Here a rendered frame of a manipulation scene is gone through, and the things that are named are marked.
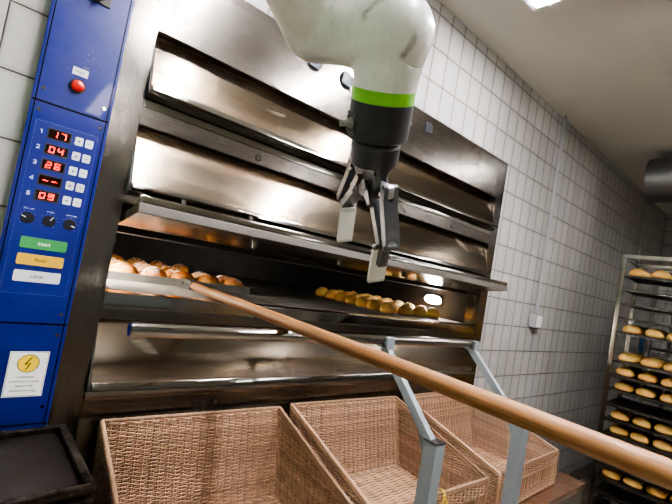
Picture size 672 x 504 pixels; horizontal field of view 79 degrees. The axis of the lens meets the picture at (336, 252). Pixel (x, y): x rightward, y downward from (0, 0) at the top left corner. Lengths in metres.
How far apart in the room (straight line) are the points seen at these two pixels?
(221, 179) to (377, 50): 0.84
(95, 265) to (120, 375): 0.30
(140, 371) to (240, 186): 0.61
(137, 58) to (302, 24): 0.73
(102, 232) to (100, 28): 0.49
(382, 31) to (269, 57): 0.93
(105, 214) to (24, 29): 0.44
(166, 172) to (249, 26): 0.53
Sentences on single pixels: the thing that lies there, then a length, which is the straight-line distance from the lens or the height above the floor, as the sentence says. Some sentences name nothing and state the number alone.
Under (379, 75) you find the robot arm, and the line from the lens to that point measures 0.59.
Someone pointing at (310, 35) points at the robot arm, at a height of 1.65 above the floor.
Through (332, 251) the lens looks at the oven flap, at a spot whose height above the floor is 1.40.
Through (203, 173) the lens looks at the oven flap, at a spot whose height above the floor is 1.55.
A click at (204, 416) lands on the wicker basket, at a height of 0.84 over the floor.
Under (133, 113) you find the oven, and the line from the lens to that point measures 1.26.
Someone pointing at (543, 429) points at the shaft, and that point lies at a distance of 0.62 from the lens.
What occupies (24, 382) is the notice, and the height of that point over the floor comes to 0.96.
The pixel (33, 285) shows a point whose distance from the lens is 1.18.
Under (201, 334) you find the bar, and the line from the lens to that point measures 0.91.
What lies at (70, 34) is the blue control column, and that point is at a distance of 1.24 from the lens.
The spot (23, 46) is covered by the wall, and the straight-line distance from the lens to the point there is 1.25.
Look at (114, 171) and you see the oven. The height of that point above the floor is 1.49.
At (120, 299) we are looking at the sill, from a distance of 1.24.
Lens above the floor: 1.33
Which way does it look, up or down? 3 degrees up
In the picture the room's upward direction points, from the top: 10 degrees clockwise
